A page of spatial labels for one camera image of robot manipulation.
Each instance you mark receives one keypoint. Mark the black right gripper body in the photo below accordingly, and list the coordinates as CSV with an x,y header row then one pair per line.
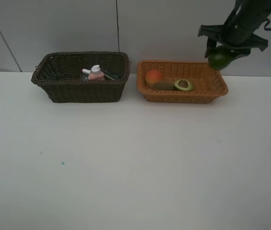
x,y
233,37

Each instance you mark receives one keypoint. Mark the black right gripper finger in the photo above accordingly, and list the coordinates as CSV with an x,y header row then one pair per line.
x,y
210,47
239,53

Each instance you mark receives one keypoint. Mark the dark green lime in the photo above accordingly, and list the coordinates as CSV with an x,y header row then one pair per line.
x,y
220,58

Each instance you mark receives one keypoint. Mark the halved avocado with pit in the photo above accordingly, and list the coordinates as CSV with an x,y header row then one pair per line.
x,y
183,85

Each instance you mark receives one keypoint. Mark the brown kiwi fruit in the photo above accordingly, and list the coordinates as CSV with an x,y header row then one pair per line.
x,y
163,86

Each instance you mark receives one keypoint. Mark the orange red round fruit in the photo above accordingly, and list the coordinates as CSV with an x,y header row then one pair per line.
x,y
153,76

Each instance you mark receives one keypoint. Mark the pink bottle white cap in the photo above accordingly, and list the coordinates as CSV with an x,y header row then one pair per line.
x,y
96,74

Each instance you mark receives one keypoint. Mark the white marker pink cap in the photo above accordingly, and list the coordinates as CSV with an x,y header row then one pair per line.
x,y
86,71

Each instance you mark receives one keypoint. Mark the blue whiteboard eraser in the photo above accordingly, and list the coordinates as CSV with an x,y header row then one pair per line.
x,y
110,76

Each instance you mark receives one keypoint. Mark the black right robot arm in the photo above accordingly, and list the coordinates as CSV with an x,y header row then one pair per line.
x,y
250,14

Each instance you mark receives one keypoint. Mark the orange wicker basket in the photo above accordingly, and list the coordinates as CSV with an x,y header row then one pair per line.
x,y
207,83

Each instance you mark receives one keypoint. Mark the black box in basket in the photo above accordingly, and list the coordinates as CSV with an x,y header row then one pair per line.
x,y
84,77

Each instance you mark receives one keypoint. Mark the dark brown wicker basket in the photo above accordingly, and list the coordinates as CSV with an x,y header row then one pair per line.
x,y
60,76

